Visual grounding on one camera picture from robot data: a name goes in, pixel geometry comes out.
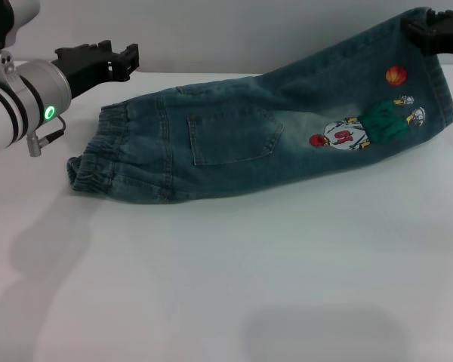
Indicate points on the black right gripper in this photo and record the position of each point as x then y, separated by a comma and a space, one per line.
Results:
449, 35

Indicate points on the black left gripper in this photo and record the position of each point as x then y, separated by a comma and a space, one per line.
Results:
83, 69

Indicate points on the blue denim shorts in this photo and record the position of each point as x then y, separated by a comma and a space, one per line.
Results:
230, 151

